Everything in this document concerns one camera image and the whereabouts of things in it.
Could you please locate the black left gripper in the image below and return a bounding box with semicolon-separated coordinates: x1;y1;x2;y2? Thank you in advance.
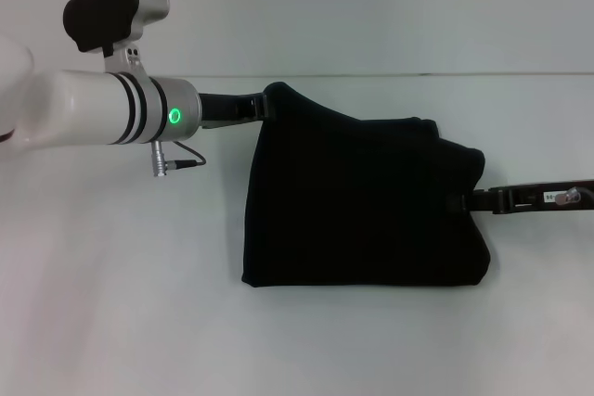
196;91;280;131

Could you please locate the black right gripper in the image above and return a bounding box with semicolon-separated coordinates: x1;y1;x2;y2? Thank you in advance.
444;176;594;217

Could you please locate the black T-shirt with FREE print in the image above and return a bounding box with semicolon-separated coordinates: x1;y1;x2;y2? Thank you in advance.
240;81;493;290

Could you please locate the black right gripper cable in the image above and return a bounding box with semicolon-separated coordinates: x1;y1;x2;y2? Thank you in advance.
555;185;594;206

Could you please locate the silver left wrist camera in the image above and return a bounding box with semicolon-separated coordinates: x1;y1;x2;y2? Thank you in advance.
61;0;171;75

